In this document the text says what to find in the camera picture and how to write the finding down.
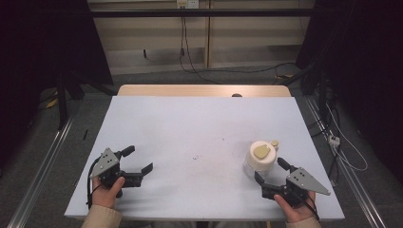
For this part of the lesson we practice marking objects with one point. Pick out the black horizontal frame bar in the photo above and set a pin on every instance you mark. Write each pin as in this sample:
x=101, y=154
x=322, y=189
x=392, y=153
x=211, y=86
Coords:
x=202, y=12

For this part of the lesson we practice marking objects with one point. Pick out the person's right hand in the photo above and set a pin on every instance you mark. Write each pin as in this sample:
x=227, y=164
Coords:
x=296, y=212

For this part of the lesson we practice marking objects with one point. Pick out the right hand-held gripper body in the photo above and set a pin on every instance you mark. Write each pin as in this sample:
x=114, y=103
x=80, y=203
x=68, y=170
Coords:
x=299, y=186

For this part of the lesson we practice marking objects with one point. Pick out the white wall socket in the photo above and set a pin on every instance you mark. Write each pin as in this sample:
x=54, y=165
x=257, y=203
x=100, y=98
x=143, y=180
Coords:
x=187, y=3

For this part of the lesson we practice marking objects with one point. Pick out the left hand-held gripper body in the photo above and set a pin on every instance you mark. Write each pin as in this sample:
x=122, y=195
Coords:
x=109, y=172

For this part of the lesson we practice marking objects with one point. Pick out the black metal stand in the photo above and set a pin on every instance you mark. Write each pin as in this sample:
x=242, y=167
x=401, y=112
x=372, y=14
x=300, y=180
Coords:
x=61, y=101

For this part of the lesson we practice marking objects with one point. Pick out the person's left hand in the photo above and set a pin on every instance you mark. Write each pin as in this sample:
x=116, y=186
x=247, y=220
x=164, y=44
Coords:
x=106, y=194

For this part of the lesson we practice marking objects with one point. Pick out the yellow floor tape piece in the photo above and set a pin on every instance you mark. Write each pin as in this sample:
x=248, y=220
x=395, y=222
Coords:
x=52, y=103

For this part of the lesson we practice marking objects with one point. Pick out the metal floor rail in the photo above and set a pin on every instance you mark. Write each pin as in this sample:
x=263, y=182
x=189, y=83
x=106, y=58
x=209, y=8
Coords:
x=38, y=180
x=351, y=180

